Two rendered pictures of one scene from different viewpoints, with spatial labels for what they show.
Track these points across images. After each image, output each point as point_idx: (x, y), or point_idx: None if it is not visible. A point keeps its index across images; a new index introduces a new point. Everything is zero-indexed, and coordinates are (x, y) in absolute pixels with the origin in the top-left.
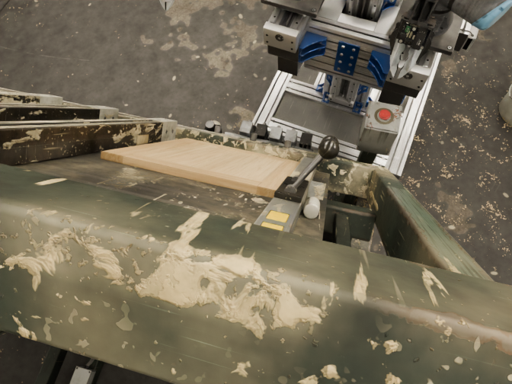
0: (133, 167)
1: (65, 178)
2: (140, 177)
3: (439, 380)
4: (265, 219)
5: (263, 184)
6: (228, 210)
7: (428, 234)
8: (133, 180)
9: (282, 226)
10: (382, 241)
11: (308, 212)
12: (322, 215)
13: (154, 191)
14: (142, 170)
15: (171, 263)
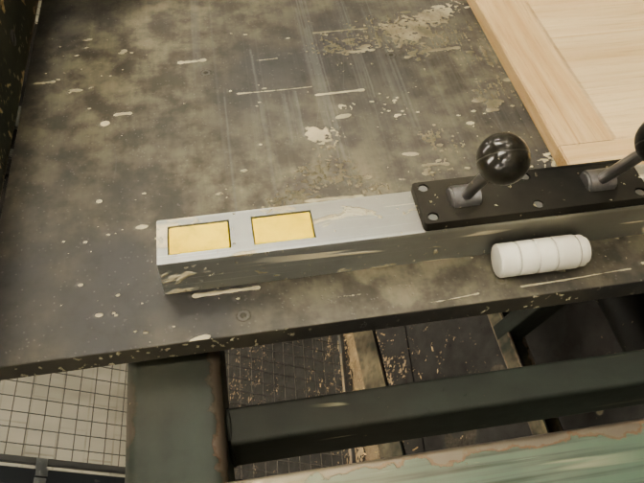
0: (464, 6)
1: (295, 10)
2: (416, 35)
3: None
4: (240, 220)
5: (598, 146)
6: (379, 169)
7: (424, 473)
8: (382, 42)
9: (226, 245)
10: None
11: (494, 258)
12: (563, 286)
13: (358, 77)
14: (463, 18)
15: None
